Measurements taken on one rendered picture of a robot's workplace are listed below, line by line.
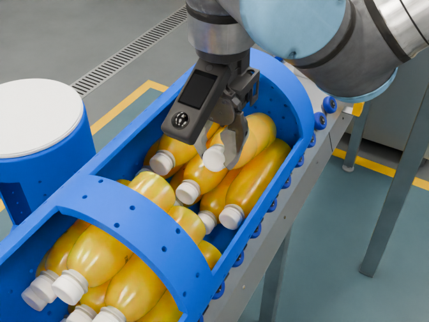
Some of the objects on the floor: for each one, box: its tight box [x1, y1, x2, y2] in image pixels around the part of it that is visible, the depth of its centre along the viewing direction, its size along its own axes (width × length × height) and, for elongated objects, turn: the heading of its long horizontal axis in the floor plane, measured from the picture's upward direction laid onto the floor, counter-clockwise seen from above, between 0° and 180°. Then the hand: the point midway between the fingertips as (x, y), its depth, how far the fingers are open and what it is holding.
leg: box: [342, 98, 373, 173], centre depth 219 cm, size 6×6×63 cm
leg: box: [259, 225, 292, 322], centre depth 158 cm, size 6×6×63 cm
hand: (214, 161), depth 75 cm, fingers closed on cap, 4 cm apart
